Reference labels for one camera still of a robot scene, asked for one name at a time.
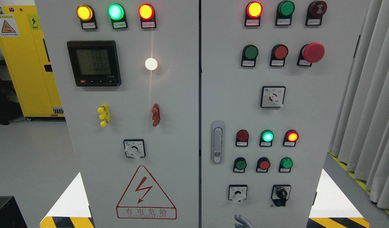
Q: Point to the green push button lower left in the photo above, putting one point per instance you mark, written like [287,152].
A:
[239,165]

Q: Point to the green push button upper row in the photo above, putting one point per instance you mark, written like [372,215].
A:
[249,55]

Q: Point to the red push button lower row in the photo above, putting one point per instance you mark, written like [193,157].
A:
[263,164]

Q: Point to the red push button row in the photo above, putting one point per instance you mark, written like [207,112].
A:
[263,164]
[278,55]

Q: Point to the green push button lower right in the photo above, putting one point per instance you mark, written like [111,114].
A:
[285,165]

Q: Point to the red push button upper row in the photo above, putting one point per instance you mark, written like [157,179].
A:
[278,55]

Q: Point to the red emergency stop mushroom button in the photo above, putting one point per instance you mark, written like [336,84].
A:
[310,53]

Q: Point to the red test terminal block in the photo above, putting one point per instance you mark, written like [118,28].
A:
[155,114]

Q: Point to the dark red lamp middle row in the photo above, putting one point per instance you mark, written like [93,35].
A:
[242,138]

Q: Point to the white lit indicator lamp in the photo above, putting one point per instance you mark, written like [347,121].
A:
[151,64]

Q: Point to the green lit lamp middle row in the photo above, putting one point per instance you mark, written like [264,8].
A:
[266,138]

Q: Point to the left grey cabinet door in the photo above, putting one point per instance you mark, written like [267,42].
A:
[171,147]

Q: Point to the grey cabinet door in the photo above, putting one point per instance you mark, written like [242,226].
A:
[171,147]
[232,94]

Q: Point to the right grey cabinet door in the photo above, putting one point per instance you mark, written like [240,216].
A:
[232,94]

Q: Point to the yellow test terminal block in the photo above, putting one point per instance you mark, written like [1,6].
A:
[103,111]

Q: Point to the orange lit lamp middle row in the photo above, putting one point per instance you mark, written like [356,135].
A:
[290,138]

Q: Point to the red electrical hazard sticker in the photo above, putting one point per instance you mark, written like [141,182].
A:
[144,198]

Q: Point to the black digital power meter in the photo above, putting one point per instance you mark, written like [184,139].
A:
[94,63]

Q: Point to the red lit lamp top left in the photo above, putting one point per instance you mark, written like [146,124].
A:
[147,16]

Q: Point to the red lit lamp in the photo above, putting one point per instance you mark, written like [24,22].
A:
[147,16]
[253,13]

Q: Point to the red lit lamp top right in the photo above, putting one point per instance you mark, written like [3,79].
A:
[253,13]

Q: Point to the green lit lamp top left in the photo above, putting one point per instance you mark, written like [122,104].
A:
[118,17]

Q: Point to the dark green lamp top right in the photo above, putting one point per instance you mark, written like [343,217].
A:
[284,12]

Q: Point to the yellow indicator lamp top left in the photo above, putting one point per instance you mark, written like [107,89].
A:
[87,17]

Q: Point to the right yellow black striped base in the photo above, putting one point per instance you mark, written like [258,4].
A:
[337,223]

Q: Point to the yellow black striped base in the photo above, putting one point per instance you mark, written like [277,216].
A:
[67,222]
[337,223]

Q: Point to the grey curtain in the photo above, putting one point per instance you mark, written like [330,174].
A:
[361,136]

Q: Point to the left yellow black striped base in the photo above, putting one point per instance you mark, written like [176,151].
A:
[67,222]

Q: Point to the yellow safety storage cabinet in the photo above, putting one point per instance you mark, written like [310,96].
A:
[24,50]

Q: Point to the black box lower left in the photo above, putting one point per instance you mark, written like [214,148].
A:
[10,214]

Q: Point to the grey cabinet door handle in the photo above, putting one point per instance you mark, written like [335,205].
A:
[217,136]

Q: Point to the left door selector switch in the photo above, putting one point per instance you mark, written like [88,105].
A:
[134,148]

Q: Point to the upper right selector switch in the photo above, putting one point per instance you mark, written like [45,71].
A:
[272,97]

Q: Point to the lower white selector switch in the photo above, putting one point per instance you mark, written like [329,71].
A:
[237,193]

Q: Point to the black key selector switch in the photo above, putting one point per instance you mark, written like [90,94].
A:
[280,194]

